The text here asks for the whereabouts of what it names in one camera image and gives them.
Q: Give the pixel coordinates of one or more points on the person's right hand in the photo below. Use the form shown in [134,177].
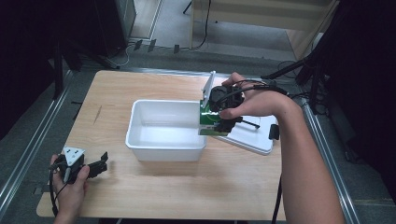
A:
[264,99]

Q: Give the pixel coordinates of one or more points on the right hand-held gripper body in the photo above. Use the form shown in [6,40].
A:
[225,98]

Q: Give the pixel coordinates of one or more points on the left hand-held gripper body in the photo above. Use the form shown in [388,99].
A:
[72,161]

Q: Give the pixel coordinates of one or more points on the dark cabinet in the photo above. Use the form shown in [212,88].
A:
[115,25]

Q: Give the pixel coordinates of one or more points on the person's left hand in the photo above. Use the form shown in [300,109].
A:
[71,193]

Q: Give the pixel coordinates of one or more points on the black metal stand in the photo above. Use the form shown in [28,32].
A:
[62,62]

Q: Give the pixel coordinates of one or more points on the green circuit board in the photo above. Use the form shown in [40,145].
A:
[207,119]

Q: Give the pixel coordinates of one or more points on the white bin lid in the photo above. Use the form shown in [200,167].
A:
[252,137]

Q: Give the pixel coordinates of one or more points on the black tripod stand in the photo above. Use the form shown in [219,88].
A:
[308,71]

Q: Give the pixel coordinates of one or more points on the black lid clip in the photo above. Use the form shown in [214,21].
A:
[274,132]

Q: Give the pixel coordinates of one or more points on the white plastic bin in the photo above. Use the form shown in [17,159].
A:
[166,127]

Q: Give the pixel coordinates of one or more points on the light wooden furniture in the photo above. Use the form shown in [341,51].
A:
[264,18]

